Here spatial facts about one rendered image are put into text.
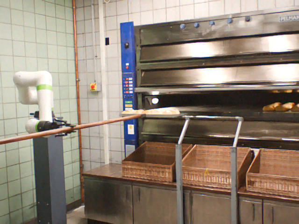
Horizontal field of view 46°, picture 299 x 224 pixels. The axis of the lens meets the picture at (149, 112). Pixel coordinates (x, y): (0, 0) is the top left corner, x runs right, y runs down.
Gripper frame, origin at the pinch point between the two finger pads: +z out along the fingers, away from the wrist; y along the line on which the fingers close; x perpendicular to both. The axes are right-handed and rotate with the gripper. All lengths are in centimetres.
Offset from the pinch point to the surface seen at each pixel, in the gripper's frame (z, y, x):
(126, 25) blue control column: -50, -91, -153
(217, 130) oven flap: 50, 19, -154
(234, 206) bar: 84, 70, -93
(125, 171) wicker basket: -26, 57, -106
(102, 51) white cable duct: -84, -66, -155
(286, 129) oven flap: 114, 16, -154
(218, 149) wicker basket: 53, 37, -150
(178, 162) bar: 35, 40, -94
